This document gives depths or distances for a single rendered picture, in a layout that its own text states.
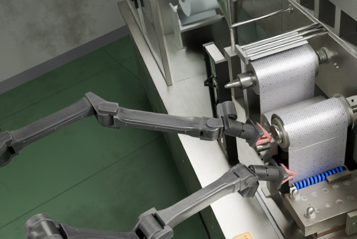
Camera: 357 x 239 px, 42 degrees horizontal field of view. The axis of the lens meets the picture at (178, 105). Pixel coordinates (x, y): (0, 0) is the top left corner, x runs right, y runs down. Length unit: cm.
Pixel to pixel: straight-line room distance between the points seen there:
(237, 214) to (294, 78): 59
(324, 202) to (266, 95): 45
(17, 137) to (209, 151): 93
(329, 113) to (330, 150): 16
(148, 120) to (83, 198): 186
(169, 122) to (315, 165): 60
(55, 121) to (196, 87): 111
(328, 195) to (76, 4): 345
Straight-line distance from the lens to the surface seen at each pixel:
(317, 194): 186
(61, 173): 368
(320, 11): 199
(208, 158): 218
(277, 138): 174
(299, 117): 174
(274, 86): 186
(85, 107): 170
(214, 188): 162
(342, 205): 183
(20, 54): 472
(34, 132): 169
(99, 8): 485
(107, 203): 335
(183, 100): 253
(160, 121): 165
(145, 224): 155
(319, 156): 185
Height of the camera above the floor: 246
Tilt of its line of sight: 38 degrees down
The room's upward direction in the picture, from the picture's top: 11 degrees counter-clockwise
